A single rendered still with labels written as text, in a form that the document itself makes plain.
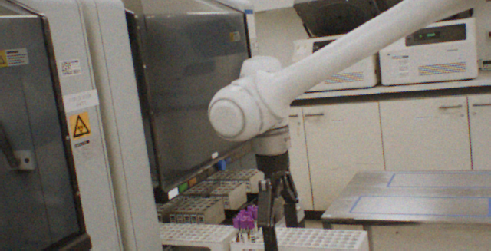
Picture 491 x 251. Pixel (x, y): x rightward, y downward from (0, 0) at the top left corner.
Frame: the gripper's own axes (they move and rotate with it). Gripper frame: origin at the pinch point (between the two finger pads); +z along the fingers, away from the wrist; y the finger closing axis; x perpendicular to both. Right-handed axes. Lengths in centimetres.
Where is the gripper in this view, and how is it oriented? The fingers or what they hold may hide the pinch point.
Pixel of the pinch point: (282, 238)
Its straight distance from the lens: 123.5
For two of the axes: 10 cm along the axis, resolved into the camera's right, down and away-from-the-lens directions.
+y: 4.1, -1.8, 8.9
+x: -9.0, 0.6, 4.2
